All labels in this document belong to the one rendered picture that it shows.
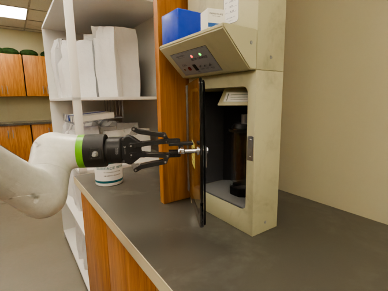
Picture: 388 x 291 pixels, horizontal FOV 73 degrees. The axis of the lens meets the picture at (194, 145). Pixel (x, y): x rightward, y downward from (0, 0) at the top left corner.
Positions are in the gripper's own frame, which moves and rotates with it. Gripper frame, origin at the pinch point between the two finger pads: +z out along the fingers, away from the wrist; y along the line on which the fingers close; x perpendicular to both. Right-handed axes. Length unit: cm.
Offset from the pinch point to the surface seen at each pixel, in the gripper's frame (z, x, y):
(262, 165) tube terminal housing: 22.7, -5.4, -5.1
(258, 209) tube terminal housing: 21.7, -5.9, -18.2
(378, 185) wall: 65, -1, -15
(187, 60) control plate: 3.4, 9.1, 25.6
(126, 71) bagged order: -27, 124, 34
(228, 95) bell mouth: 15.7, 6.1, 14.7
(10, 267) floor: -131, 139, -120
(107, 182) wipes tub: -31, 48, -24
